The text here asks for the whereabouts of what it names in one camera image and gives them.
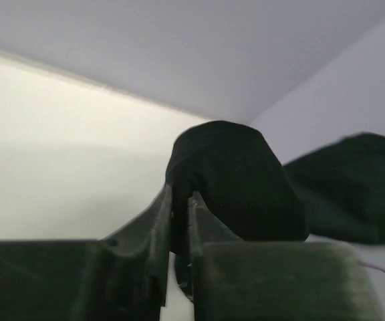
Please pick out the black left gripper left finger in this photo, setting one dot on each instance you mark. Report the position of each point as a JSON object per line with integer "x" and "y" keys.
{"x": 120, "y": 277}

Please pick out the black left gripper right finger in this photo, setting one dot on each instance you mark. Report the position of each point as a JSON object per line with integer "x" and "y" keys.
{"x": 227, "y": 278}

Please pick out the black t-shirt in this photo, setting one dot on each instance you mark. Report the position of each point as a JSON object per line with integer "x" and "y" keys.
{"x": 337, "y": 191}

